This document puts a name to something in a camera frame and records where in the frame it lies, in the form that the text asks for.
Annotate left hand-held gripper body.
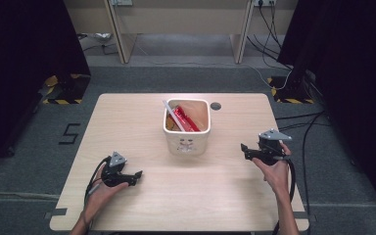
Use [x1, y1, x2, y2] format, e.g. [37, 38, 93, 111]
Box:
[101, 151, 135, 188]

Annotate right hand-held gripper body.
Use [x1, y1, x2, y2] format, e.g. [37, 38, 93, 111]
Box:
[256, 128, 293, 166]

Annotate white square bin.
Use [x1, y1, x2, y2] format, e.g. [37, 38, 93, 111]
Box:
[163, 98, 212, 157]

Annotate white straw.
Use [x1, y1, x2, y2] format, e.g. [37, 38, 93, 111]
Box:
[162, 99, 187, 133]

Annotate red drink can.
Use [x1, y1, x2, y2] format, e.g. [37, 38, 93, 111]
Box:
[171, 105, 202, 133]

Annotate person's right hand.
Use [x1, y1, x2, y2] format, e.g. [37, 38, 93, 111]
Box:
[253, 142, 292, 197]

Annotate person's left hand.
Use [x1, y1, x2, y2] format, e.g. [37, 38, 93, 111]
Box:
[83, 164, 130, 223]

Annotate yellow scrap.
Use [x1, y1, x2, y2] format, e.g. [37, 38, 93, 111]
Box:
[164, 116, 179, 132]

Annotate stand base with hazard tape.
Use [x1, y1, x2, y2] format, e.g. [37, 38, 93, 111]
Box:
[41, 73, 91, 106]
[266, 75, 316, 105]

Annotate grey tape strip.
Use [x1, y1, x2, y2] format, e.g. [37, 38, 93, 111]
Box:
[295, 211, 317, 223]
[44, 208, 69, 220]

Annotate black curtain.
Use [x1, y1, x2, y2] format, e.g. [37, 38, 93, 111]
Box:
[277, 0, 376, 223]
[0, 0, 91, 175]

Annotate crumpled silver foil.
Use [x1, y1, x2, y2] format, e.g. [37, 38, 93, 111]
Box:
[92, 31, 113, 44]

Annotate beige desk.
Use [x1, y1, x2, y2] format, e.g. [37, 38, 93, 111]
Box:
[63, 0, 300, 65]

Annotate left hand-held gripper black cable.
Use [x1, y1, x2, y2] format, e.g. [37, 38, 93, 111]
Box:
[83, 156, 112, 208]

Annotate hand-held gripper black cable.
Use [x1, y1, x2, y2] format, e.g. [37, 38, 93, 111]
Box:
[271, 158, 297, 235]
[83, 156, 112, 208]

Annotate right hand-held gripper black cable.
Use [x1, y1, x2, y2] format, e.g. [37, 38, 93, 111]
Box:
[271, 158, 297, 235]

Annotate long black floor cable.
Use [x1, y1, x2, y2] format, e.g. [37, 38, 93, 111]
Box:
[301, 112, 325, 235]

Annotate black power strip cables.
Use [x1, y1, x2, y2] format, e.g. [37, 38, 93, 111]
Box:
[246, 2, 294, 71]

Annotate thin black floor cable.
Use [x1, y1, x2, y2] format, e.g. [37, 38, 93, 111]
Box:
[77, 33, 119, 56]

